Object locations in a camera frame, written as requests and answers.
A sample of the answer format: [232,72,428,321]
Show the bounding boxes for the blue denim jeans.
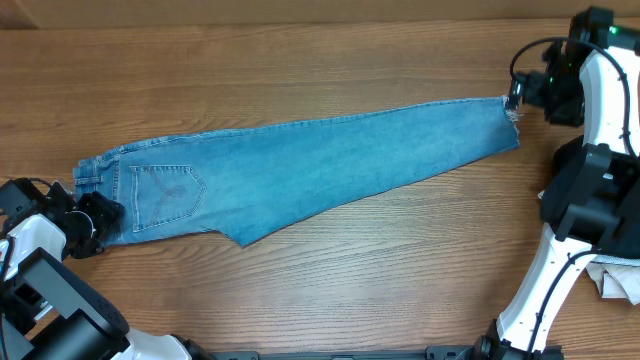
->
[73,97,519,246]

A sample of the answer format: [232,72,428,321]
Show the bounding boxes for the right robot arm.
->
[460,7,639,359]

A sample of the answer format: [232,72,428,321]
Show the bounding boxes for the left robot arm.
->
[1,178,211,360]

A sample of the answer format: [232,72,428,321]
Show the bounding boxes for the black folded garment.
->
[540,136,639,259]

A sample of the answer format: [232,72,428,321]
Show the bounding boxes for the beige folded cloth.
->
[585,255,639,305]

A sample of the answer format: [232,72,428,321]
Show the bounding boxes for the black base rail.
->
[199,344,565,360]

